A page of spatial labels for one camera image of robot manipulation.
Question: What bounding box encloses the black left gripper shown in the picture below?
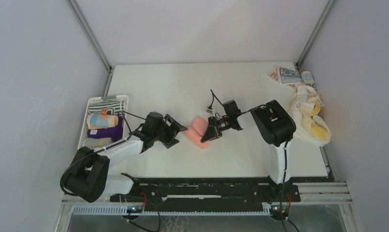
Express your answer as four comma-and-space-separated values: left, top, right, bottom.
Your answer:
153, 115, 187, 149

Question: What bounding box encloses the pink towel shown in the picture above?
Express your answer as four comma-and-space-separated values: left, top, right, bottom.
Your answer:
184, 117, 209, 150

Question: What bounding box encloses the orange polka dot towel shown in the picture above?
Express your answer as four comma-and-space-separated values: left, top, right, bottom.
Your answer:
86, 108, 119, 130

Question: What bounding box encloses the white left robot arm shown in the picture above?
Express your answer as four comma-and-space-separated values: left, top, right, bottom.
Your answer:
59, 112, 187, 203

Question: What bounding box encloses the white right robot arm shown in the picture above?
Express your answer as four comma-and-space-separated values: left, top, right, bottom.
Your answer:
201, 100, 296, 201

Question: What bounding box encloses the purple towel roll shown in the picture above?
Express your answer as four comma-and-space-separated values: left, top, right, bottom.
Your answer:
87, 118, 123, 142

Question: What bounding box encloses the black white zebra towel roll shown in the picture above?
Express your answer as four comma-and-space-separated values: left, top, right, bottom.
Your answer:
86, 100, 127, 115

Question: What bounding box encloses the grey yellow towel roll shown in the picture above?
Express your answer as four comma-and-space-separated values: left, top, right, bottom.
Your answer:
83, 138, 113, 148

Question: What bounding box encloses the white plastic basket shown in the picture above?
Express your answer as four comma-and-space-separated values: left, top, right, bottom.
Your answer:
78, 95, 129, 149

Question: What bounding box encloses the left base control board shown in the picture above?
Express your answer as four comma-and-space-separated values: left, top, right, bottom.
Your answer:
127, 206, 143, 214

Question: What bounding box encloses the base control board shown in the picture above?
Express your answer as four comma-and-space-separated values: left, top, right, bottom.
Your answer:
127, 206, 143, 214
270, 205, 290, 214

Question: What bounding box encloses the blue patterned towel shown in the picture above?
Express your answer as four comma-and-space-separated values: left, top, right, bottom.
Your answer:
266, 66, 317, 90

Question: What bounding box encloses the white yellow towel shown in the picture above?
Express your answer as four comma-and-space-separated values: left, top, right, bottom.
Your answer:
286, 85, 331, 147

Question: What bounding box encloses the right base control board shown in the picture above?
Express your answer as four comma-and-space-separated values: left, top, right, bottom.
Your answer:
270, 205, 290, 214

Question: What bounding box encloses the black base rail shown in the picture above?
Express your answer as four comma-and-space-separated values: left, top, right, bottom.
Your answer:
109, 177, 301, 213

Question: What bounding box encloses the white cable duct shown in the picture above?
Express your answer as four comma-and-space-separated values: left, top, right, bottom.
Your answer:
72, 205, 272, 216

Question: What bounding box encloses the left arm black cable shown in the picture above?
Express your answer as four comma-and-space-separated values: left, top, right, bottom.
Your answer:
59, 110, 150, 197

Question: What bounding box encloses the left aluminium frame post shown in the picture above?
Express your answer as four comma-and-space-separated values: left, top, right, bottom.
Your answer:
66, 0, 112, 73

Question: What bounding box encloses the aluminium frame post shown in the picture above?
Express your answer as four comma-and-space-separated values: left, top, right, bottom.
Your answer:
66, 0, 112, 73
295, 0, 337, 70

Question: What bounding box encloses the right aluminium frame post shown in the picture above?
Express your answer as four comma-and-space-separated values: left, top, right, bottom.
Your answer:
295, 0, 337, 70

